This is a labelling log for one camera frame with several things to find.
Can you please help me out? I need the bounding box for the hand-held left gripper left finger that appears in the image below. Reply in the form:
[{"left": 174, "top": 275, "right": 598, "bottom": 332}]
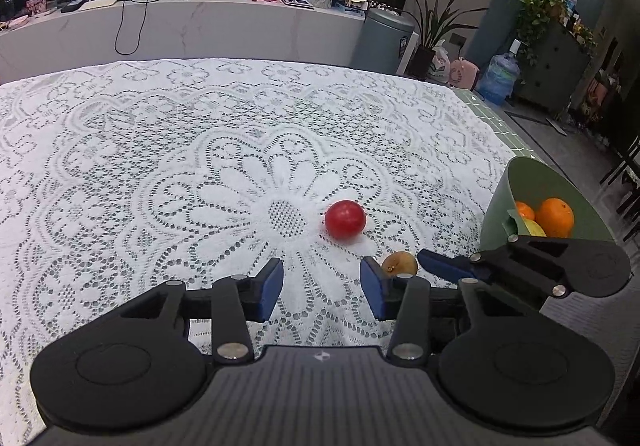
[{"left": 112, "top": 257, "right": 285, "bottom": 366}]

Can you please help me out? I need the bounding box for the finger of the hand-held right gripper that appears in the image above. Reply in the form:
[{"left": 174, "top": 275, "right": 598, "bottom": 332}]
[{"left": 416, "top": 235, "right": 573, "bottom": 299}]

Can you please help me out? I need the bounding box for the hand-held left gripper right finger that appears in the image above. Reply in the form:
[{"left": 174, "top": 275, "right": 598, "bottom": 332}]
[{"left": 360, "top": 256, "right": 543, "bottom": 366}]

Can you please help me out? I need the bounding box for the small brown fruit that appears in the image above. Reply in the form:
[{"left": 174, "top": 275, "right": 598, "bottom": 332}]
[{"left": 381, "top": 251, "right": 419, "bottom": 278}]

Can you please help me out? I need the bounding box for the red cherry tomato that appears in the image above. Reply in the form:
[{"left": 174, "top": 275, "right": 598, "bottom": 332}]
[{"left": 324, "top": 200, "right": 366, "bottom": 242}]

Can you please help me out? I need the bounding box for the green colander bowl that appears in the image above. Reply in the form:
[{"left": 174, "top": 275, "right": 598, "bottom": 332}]
[{"left": 480, "top": 157, "right": 615, "bottom": 252}]

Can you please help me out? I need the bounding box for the dark chair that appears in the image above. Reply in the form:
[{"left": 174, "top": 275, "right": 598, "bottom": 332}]
[{"left": 597, "top": 136, "right": 640, "bottom": 242}]

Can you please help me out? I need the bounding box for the green checkered table mat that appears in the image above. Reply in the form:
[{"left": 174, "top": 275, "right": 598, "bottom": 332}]
[{"left": 460, "top": 88, "right": 538, "bottom": 162}]

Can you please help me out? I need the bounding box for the white lace tablecloth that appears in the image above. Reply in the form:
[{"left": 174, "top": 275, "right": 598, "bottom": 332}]
[{"left": 0, "top": 57, "right": 531, "bottom": 446}]

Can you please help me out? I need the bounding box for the pink small appliance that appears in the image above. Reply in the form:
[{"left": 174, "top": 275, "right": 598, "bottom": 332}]
[{"left": 448, "top": 57, "right": 480, "bottom": 89}]

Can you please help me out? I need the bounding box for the blue water jug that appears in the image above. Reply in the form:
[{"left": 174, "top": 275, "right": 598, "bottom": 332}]
[{"left": 475, "top": 40, "right": 521, "bottom": 107}]

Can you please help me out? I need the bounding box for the white plastic bag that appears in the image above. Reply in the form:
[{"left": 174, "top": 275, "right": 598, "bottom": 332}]
[{"left": 427, "top": 40, "right": 451, "bottom": 84}]

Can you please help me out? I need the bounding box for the dark green cabinet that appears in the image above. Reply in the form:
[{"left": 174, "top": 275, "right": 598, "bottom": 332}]
[{"left": 515, "top": 18, "right": 593, "bottom": 113}]

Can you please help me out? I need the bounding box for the grey trash bin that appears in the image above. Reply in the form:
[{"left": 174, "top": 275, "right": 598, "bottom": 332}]
[{"left": 350, "top": 8, "right": 416, "bottom": 75}]

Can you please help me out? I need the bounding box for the long-leaf potted plant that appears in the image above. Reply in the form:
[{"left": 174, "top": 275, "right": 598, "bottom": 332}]
[{"left": 402, "top": 0, "right": 488, "bottom": 79}]

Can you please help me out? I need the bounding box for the white marble console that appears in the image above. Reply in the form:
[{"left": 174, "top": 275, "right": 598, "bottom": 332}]
[{"left": 0, "top": 0, "right": 381, "bottom": 84}]

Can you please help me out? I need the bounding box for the leafy trailing plant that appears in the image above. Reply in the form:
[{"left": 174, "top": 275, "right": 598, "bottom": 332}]
[{"left": 512, "top": 0, "right": 598, "bottom": 67}]

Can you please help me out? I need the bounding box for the black cable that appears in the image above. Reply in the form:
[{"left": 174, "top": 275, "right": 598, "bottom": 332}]
[{"left": 115, "top": 0, "right": 188, "bottom": 56}]

